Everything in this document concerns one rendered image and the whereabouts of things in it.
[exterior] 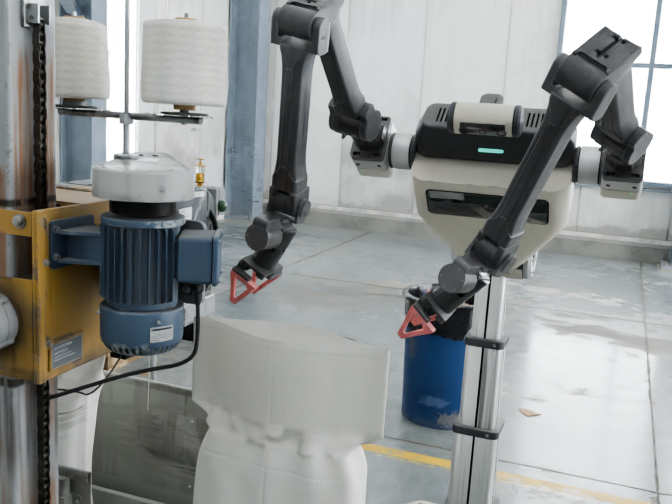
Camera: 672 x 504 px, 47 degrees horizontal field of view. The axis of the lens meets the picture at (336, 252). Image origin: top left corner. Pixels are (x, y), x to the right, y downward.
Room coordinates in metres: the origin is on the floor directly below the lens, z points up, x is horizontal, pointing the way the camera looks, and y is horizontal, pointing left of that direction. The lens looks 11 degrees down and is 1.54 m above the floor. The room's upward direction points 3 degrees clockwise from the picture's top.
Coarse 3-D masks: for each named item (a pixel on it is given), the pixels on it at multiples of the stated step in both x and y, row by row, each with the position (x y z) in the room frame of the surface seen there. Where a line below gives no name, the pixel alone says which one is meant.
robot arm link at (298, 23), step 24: (312, 0) 1.56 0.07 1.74; (336, 0) 1.56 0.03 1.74; (288, 24) 1.52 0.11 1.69; (312, 24) 1.50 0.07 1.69; (336, 24) 1.61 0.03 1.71; (336, 48) 1.64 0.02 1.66; (336, 72) 1.69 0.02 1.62; (336, 96) 1.76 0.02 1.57; (360, 96) 1.79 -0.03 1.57; (336, 120) 1.83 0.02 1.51
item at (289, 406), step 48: (240, 336) 1.64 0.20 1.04; (288, 336) 1.72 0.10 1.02; (336, 336) 1.66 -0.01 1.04; (192, 384) 1.73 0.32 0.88; (240, 384) 1.64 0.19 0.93; (288, 384) 1.57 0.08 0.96; (336, 384) 1.57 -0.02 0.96; (384, 384) 1.56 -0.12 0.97; (240, 432) 1.62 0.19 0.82; (288, 432) 1.58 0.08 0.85; (336, 432) 1.57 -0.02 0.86; (240, 480) 1.60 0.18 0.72; (288, 480) 1.56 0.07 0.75; (336, 480) 1.53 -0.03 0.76
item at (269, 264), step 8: (248, 256) 1.68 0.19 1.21; (256, 256) 1.67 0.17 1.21; (264, 256) 1.66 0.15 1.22; (272, 256) 1.66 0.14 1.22; (280, 256) 1.67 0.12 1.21; (240, 264) 1.65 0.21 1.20; (248, 264) 1.64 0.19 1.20; (256, 264) 1.66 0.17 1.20; (264, 264) 1.66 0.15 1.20; (272, 264) 1.66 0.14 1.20; (280, 264) 1.73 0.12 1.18; (256, 272) 1.64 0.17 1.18; (264, 272) 1.65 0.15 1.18; (272, 272) 1.67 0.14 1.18
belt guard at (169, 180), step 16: (112, 160) 1.50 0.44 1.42; (128, 160) 1.52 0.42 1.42; (160, 160) 1.57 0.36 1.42; (176, 160) 1.59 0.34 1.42; (96, 176) 1.33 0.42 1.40; (112, 176) 1.30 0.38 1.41; (128, 176) 1.30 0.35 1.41; (144, 176) 1.30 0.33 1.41; (160, 176) 1.31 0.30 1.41; (176, 176) 1.33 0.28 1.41; (192, 176) 1.38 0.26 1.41; (96, 192) 1.33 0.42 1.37; (112, 192) 1.30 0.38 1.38; (128, 192) 1.30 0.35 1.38; (144, 192) 1.30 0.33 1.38; (160, 192) 1.31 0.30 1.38; (176, 192) 1.33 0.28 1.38; (192, 192) 1.38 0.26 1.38
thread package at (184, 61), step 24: (144, 24) 1.49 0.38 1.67; (168, 24) 1.45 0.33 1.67; (192, 24) 1.45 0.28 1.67; (216, 24) 1.49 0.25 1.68; (144, 48) 1.49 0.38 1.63; (168, 48) 1.45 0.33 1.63; (192, 48) 1.45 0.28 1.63; (216, 48) 1.48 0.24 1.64; (144, 72) 1.48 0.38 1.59; (168, 72) 1.45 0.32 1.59; (192, 72) 1.45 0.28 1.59; (216, 72) 1.48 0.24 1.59; (144, 96) 1.48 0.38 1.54; (168, 96) 1.45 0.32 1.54; (192, 96) 1.45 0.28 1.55; (216, 96) 1.48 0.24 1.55
